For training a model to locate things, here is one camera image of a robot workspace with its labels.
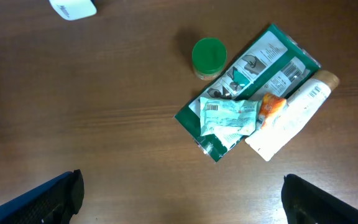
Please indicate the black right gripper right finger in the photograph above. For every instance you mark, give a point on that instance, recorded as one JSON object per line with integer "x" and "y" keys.
{"x": 304, "y": 202}

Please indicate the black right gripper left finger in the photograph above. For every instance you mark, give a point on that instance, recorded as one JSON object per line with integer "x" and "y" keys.
{"x": 55, "y": 201}

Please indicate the white bamboo print tube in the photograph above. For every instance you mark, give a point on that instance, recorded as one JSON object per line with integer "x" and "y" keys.
{"x": 301, "y": 106}

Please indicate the orange snack packet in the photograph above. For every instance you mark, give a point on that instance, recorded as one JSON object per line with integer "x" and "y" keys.
{"x": 270, "y": 110}

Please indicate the light green tissue pack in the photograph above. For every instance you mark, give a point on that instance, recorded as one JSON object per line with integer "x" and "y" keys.
{"x": 219, "y": 116}

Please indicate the green 3M package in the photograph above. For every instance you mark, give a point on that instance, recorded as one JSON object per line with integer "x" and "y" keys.
{"x": 272, "y": 62}

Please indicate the green lid jar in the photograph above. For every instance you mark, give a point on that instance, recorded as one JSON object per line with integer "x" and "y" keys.
{"x": 208, "y": 58}

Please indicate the white barcode scanner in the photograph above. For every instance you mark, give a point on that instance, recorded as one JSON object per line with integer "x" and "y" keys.
{"x": 72, "y": 10}

